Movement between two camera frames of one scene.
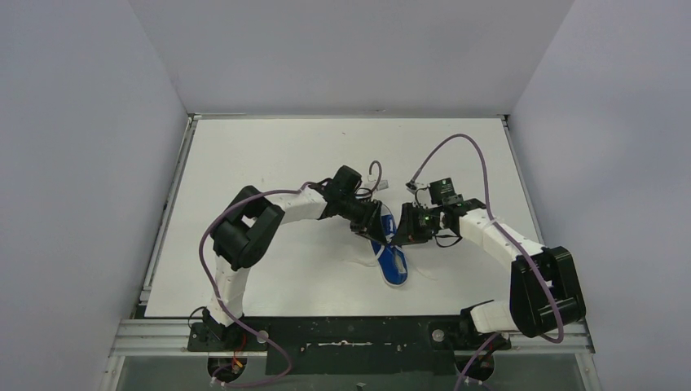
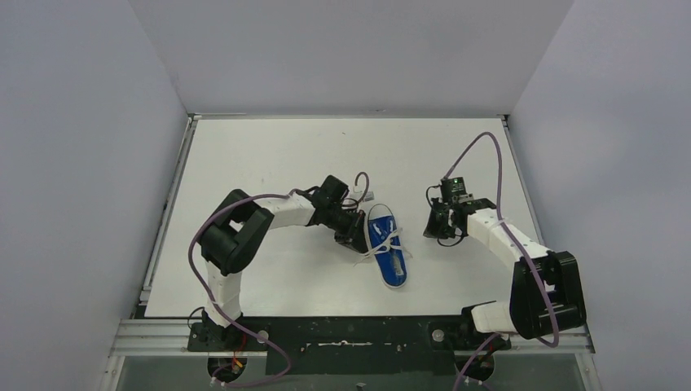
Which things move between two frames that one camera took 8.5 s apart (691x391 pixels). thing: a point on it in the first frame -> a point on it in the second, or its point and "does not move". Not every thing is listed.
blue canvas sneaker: x=392 y=262 does not move
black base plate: x=353 y=344 does not move
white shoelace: x=397 y=255 -> x=387 y=248
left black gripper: x=371 y=221 -> x=353 y=231
